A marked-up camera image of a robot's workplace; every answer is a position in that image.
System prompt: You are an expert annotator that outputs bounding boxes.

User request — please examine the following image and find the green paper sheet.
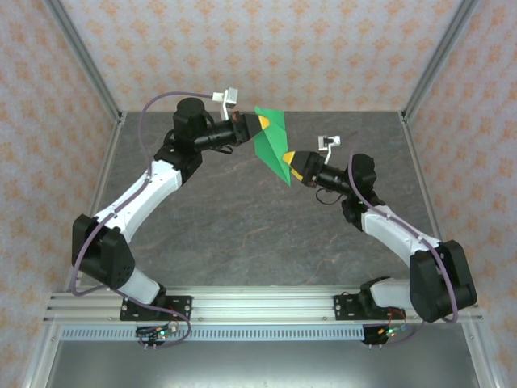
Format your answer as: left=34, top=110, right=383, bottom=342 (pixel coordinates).
left=252, top=105, right=293, bottom=188

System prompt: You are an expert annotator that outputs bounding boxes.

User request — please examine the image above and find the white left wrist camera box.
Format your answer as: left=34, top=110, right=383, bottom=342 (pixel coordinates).
left=212, top=85, right=241, bottom=122

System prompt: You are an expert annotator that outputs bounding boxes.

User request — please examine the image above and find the grey metal sheet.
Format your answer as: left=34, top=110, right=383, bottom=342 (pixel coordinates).
left=44, top=341, right=478, bottom=388

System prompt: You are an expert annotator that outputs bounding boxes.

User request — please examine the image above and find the aluminium frame post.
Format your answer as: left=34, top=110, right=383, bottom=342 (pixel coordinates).
left=42, top=0, right=124, bottom=124
left=398, top=0, right=480, bottom=123

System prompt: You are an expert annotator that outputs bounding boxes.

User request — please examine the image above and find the aluminium mounting rail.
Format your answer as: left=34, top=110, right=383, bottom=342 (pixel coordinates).
left=43, top=288, right=484, bottom=325

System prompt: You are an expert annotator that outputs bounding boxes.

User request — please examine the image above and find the aluminium frame leg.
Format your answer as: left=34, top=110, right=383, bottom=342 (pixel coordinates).
left=461, top=323, right=498, bottom=388
left=22, top=323, right=62, bottom=388

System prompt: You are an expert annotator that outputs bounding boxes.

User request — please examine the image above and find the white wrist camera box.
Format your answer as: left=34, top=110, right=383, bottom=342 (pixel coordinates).
left=212, top=85, right=241, bottom=122
left=317, top=134, right=342, bottom=163

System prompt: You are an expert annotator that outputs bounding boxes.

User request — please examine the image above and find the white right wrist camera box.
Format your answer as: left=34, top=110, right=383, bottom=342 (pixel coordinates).
left=317, top=134, right=342, bottom=163

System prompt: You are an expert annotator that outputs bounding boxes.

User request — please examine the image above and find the small circuit board with LED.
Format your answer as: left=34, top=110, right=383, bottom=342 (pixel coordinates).
left=135, top=324, right=179, bottom=341
left=377, top=324, right=410, bottom=339

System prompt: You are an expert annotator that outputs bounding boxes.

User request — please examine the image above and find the aluminium table side rail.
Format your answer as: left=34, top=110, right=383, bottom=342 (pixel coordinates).
left=398, top=112, right=460, bottom=293
left=64, top=112, right=128, bottom=293

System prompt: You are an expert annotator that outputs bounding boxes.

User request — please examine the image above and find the grey slotted cable duct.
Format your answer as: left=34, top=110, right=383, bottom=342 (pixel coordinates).
left=60, top=326, right=367, bottom=343

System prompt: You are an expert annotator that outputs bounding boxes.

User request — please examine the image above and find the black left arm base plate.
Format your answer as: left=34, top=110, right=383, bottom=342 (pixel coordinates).
left=120, top=295, right=194, bottom=323

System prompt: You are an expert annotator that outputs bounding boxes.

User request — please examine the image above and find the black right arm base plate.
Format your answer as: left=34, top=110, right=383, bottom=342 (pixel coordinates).
left=333, top=293, right=407, bottom=323

